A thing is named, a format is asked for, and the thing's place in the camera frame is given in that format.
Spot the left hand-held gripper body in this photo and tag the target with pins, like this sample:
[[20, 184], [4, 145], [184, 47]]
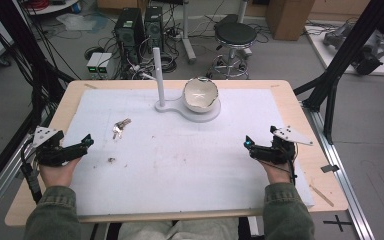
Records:
[[51, 150]]

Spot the black round stool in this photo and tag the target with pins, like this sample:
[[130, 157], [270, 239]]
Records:
[[235, 36]]

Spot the black metal frame stand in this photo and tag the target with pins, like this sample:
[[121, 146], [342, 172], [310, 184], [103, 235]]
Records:
[[343, 56], [20, 60]]

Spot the person's right hand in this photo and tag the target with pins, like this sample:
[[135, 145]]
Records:
[[278, 171]]

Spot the cardboard box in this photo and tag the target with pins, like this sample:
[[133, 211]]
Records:
[[288, 18]]

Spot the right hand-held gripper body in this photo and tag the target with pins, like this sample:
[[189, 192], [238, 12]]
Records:
[[281, 146]]

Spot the white foam mat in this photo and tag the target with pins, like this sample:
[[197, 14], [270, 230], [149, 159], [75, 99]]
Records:
[[186, 150]]

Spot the person's legs light trousers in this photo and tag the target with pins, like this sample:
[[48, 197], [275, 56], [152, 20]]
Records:
[[180, 230]]

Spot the wooden stick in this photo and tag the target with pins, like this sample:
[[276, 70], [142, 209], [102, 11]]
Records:
[[321, 195]]

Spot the person's left hand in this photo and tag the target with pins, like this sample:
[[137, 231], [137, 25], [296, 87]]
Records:
[[59, 173]]

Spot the bunch of metal keys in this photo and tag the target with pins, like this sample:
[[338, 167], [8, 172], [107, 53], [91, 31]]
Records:
[[120, 127]]

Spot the white power supply box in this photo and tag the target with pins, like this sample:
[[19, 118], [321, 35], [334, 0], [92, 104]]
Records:
[[99, 62]]

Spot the black computer tower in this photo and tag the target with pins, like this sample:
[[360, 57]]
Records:
[[154, 26], [128, 33]]

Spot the grey metal stand leg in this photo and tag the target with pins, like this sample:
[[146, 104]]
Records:
[[188, 31]]

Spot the white stand with post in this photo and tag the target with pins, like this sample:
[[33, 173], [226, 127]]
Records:
[[180, 106]]

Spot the white platform with grey machine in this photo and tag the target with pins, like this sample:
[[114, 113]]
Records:
[[356, 46]]

